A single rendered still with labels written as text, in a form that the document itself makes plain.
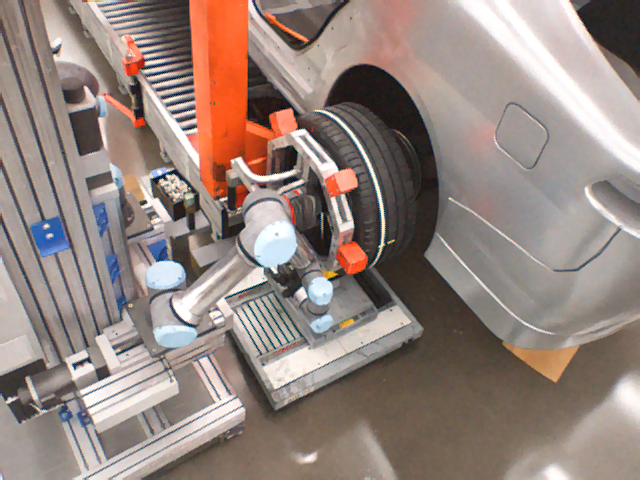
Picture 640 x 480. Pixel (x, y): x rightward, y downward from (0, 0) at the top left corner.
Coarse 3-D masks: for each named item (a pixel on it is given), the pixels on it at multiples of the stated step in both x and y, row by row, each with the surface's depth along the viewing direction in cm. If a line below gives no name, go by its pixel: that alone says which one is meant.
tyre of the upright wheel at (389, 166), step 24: (312, 120) 215; (336, 120) 213; (360, 120) 214; (336, 144) 206; (360, 144) 207; (384, 144) 210; (360, 168) 204; (384, 168) 207; (408, 168) 212; (360, 192) 203; (384, 192) 208; (408, 192) 212; (360, 216) 207; (384, 216) 209; (408, 216) 216; (360, 240) 213; (384, 240) 215; (408, 240) 225
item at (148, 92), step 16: (80, 0) 411; (96, 16) 389; (112, 32) 377; (112, 48) 380; (144, 80) 348; (144, 96) 349; (160, 112) 331; (176, 128) 322; (176, 144) 324; (192, 160) 308; (224, 208) 295
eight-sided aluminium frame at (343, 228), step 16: (272, 144) 231; (288, 144) 219; (304, 144) 211; (272, 160) 238; (320, 160) 210; (320, 176) 205; (336, 208) 205; (336, 224) 206; (352, 224) 208; (304, 240) 248; (336, 240) 211; (320, 256) 238
